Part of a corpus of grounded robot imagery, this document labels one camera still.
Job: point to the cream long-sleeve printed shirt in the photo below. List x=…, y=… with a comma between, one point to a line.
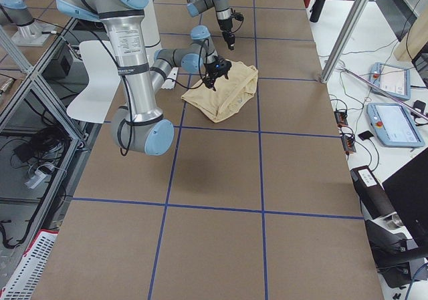
x=230, y=94

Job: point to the black water bottle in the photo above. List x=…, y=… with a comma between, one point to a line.
x=316, y=10

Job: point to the near blue teach pendant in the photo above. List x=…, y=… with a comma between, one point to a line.
x=393, y=126

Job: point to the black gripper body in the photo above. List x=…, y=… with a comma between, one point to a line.
x=226, y=26
x=212, y=69

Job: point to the far blue teach pendant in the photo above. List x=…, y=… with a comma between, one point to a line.
x=392, y=79

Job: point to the aluminium frame post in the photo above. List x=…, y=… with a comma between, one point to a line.
x=350, y=23

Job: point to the reacher grabber tool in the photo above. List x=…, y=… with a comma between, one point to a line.
x=374, y=87

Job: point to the white perforated basket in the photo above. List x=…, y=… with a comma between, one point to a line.
x=25, y=278

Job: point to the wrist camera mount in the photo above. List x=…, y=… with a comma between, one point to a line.
x=237, y=16
x=227, y=63

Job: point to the black label printer box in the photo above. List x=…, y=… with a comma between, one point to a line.
x=374, y=202

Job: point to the black monitor stand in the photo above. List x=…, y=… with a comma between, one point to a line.
x=396, y=257

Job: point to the orange circuit board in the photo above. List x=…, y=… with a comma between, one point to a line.
x=341, y=118

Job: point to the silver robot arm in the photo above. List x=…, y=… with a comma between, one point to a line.
x=222, y=10
x=156, y=141

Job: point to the blue teach pendant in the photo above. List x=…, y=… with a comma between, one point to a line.
x=392, y=79
x=393, y=126

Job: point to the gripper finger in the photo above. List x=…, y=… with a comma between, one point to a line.
x=230, y=40

